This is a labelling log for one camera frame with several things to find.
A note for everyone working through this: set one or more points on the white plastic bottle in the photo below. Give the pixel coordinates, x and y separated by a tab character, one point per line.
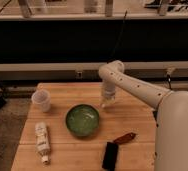
42	142

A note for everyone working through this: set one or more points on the wall power outlet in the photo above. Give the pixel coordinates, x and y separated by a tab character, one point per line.
79	74

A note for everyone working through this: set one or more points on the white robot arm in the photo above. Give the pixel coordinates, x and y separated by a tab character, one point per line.
171	138

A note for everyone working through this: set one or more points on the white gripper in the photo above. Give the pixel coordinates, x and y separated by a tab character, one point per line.
108	94

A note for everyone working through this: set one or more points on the clear plastic cup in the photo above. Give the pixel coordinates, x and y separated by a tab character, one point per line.
41	99

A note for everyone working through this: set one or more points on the green ceramic bowl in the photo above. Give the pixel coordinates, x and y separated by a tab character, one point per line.
82	120

